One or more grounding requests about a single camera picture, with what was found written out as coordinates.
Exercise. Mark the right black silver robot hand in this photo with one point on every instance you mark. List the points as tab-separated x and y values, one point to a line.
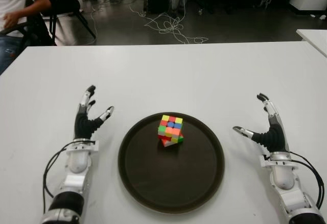
276	137

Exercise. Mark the white side table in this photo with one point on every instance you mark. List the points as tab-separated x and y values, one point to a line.
314	40

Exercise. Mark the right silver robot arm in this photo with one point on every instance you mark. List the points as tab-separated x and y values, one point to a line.
283	178

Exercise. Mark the dark brown round plate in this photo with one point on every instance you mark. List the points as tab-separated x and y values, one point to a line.
171	178

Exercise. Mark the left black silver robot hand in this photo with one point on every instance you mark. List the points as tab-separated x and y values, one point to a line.
83	127

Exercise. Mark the multicoloured Rubik's cube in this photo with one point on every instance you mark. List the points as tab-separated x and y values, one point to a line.
171	129

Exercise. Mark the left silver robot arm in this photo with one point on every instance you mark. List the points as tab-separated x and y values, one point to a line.
76	162

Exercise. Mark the crumpled white paper scrap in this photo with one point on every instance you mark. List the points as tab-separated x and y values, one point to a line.
323	17

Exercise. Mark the black office chair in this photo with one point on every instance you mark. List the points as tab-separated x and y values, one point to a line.
64	4

